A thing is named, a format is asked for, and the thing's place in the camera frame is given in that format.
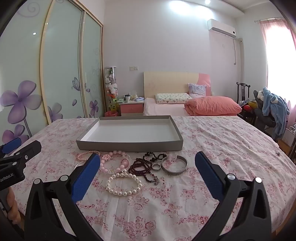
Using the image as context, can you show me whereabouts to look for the lilac printed pillow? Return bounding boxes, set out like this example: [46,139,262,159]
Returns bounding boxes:
[188,83,207,98]

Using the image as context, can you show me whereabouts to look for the small pink pearl bracelet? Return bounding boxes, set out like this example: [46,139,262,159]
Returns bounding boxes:
[77,150,101,162]

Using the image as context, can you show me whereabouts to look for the dark red bead necklace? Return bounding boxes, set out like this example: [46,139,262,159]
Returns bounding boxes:
[128,157,160,186]

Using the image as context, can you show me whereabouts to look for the person's left hand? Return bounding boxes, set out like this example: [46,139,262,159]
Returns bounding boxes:
[6,187,19,225]

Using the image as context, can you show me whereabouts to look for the grey chair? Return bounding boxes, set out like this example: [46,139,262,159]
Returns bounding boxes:
[253,90,278,131]

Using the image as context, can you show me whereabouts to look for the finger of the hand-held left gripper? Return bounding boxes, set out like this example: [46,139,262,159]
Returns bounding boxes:
[0,137,22,156]
[0,140,42,165]

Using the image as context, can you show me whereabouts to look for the blue plush garment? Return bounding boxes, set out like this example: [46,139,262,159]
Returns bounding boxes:
[258,88,290,139]

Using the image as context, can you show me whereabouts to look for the clear plush toy display tube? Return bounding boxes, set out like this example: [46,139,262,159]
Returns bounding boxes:
[104,66,118,113]

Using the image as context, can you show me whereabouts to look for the dark wooden chair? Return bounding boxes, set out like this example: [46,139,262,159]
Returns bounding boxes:
[236,82,251,103]

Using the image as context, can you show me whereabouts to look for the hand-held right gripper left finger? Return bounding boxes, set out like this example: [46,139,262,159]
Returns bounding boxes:
[24,153,102,241]

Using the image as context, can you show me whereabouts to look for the wide silver cuff bracelet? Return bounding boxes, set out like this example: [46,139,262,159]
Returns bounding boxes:
[161,155,188,175]

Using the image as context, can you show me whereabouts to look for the beige and pink headboard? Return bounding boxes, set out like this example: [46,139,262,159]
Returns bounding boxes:
[143,71,211,99]

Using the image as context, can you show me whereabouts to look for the pink floral bed sheet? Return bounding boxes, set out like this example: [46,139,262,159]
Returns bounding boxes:
[14,116,296,241]

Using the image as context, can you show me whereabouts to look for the grey cardboard box tray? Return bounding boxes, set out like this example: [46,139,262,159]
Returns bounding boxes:
[76,115,184,152]

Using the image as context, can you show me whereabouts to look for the white pearl bracelet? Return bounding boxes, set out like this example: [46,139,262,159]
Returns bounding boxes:
[106,169,143,197]

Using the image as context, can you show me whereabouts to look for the pink bed mattress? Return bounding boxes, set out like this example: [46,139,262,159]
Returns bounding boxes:
[143,97,238,116]

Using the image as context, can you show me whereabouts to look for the floral pillow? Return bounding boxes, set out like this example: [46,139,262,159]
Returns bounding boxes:
[155,93,189,104]

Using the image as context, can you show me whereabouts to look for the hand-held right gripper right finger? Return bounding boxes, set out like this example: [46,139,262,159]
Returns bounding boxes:
[193,151,272,241]

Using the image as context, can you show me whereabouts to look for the air conditioner pipe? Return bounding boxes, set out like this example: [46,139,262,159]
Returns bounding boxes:
[232,37,243,66]

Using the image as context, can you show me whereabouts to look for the large pink bead bracelet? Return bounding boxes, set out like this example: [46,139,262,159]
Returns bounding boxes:
[100,150,130,175]

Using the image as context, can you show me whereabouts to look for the white air conditioner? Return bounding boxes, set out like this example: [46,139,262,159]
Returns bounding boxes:
[207,19,236,38]

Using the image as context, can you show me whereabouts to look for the pink curtain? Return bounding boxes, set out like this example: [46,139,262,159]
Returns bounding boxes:
[259,19,296,121]

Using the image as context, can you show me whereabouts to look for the pink nightstand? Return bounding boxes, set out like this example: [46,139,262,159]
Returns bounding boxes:
[119,98,145,117]

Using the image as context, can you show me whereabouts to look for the orange pillow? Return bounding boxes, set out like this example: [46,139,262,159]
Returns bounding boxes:
[184,96,242,116]

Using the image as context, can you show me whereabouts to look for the black bead bracelet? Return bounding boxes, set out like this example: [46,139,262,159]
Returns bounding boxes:
[142,152,164,163]

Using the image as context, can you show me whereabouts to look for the floral glass sliding wardrobe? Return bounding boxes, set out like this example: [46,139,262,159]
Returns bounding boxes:
[0,0,104,149]

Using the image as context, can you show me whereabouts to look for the colourful plush toys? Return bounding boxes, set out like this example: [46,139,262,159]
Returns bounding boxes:
[240,100,259,112]

